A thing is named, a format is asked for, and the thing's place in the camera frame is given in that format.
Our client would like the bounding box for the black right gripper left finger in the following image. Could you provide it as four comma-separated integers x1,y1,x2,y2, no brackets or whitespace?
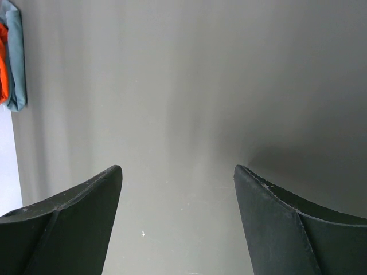
1,165,123,274

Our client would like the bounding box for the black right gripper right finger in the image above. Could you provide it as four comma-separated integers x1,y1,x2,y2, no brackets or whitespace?
233,165,366,274

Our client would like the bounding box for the orange folded shirt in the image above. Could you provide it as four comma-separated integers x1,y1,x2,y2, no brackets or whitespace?
0,23,10,104

